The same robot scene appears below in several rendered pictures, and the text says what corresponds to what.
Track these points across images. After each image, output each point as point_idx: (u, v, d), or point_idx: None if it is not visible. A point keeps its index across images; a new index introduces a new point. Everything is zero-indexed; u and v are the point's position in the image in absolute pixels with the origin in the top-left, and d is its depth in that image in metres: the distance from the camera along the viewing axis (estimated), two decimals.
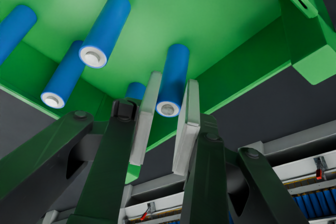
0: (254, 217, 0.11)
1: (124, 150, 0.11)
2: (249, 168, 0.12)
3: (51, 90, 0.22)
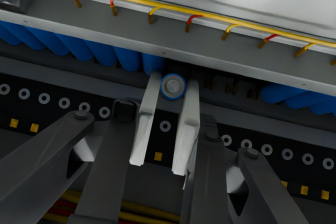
0: (253, 217, 0.11)
1: (124, 150, 0.11)
2: (249, 168, 0.12)
3: (183, 94, 0.20)
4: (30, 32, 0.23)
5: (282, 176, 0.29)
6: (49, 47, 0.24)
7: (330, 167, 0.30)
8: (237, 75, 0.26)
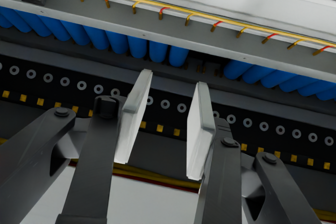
0: (269, 222, 0.11)
1: (108, 148, 0.11)
2: (266, 172, 0.12)
3: (153, 41, 0.26)
4: (40, 21, 0.29)
5: (243, 140, 0.36)
6: (55, 34, 0.30)
7: (281, 132, 0.37)
8: (204, 57, 0.33)
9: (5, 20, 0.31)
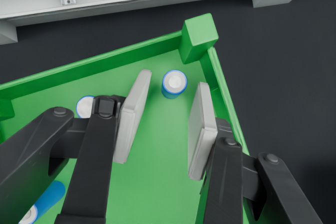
0: (271, 222, 0.11)
1: (107, 147, 0.11)
2: (268, 173, 0.12)
3: None
4: None
5: None
6: None
7: None
8: None
9: None
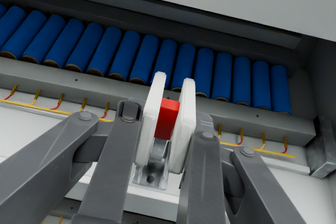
0: (250, 216, 0.11)
1: (128, 151, 0.11)
2: (245, 167, 0.12)
3: (77, 63, 0.28)
4: (196, 70, 0.31)
5: None
6: (187, 56, 0.31)
7: None
8: None
9: (236, 66, 0.32)
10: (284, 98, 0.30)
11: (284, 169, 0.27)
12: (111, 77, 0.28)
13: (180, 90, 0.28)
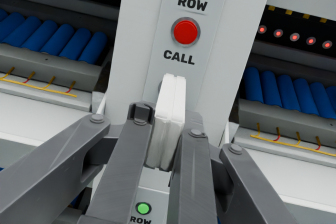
0: (239, 213, 0.11)
1: (138, 154, 0.11)
2: (233, 164, 0.12)
3: None
4: (13, 30, 0.34)
5: None
6: (8, 19, 0.34)
7: None
8: None
9: (56, 30, 0.35)
10: (88, 52, 0.33)
11: (66, 105, 0.29)
12: None
13: None
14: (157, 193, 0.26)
